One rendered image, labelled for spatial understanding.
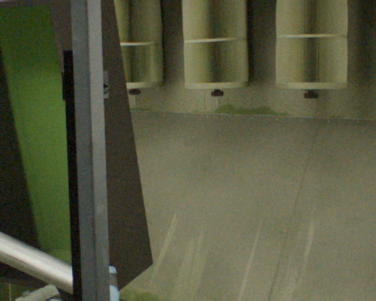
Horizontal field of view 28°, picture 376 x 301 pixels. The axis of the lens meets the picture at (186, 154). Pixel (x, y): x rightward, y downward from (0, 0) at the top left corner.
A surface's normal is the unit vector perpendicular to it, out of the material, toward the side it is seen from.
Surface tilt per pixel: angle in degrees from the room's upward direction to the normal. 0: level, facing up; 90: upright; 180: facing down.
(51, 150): 102
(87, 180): 90
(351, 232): 57
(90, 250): 90
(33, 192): 90
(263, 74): 90
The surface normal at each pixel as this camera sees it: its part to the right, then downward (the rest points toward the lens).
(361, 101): -0.60, 0.11
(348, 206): -0.51, -0.44
